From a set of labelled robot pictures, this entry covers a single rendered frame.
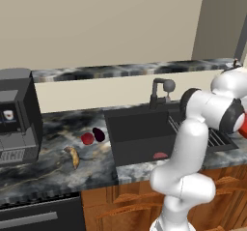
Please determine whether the dark sink basin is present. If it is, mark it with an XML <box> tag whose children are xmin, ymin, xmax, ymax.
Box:
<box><xmin>102</xmin><ymin>102</ymin><xmax>240</xmax><ymax>177</ymax></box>

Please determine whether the black dishwasher front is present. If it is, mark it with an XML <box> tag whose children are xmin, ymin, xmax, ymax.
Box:
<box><xmin>0</xmin><ymin>194</ymin><xmax>87</xmax><ymax>231</ymax></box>

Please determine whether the wooden cupboard front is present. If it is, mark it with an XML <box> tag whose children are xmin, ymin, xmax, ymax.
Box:
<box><xmin>187</xmin><ymin>164</ymin><xmax>247</xmax><ymax>231</ymax></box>
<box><xmin>80</xmin><ymin>180</ymin><xmax>166</xmax><ymax>231</ymax></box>

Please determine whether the grey dishwasher handle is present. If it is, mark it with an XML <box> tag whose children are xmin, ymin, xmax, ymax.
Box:
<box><xmin>0</xmin><ymin>211</ymin><xmax>59</xmax><ymax>231</ymax></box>

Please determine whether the dark purple aubergine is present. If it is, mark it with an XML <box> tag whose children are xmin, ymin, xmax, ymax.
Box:
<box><xmin>92</xmin><ymin>127</ymin><xmax>107</xmax><ymax>143</ymax></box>

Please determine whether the red round fruit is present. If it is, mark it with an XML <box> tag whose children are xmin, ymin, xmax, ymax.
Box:
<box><xmin>80</xmin><ymin>131</ymin><xmax>96</xmax><ymax>146</ymax></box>

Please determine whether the wooden cupboard handle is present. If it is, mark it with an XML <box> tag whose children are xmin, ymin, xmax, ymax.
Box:
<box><xmin>96</xmin><ymin>203</ymin><xmax>164</xmax><ymax>220</ymax></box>
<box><xmin>112</xmin><ymin>191</ymin><xmax>164</xmax><ymax>206</ymax></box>
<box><xmin>214</xmin><ymin>175</ymin><xmax>241</xmax><ymax>187</ymax></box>

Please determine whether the red fruit in sink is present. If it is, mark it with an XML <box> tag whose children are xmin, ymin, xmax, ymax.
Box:
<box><xmin>152</xmin><ymin>151</ymin><xmax>169</xmax><ymax>160</ymax></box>

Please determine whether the brown yellow banana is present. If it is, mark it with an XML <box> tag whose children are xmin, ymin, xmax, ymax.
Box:
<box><xmin>63</xmin><ymin>146</ymin><xmax>81</xmax><ymax>170</ymax></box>

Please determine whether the red bowl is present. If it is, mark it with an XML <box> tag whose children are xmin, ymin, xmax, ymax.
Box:
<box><xmin>237</xmin><ymin>112</ymin><xmax>247</xmax><ymax>139</ymax></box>

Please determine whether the dark grey tap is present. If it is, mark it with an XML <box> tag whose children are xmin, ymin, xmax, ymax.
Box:
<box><xmin>149</xmin><ymin>77</ymin><xmax>177</xmax><ymax>111</ymax></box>

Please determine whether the black coffee machine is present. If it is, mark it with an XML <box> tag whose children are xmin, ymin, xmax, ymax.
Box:
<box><xmin>0</xmin><ymin>68</ymin><xmax>44</xmax><ymax>168</ymax></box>

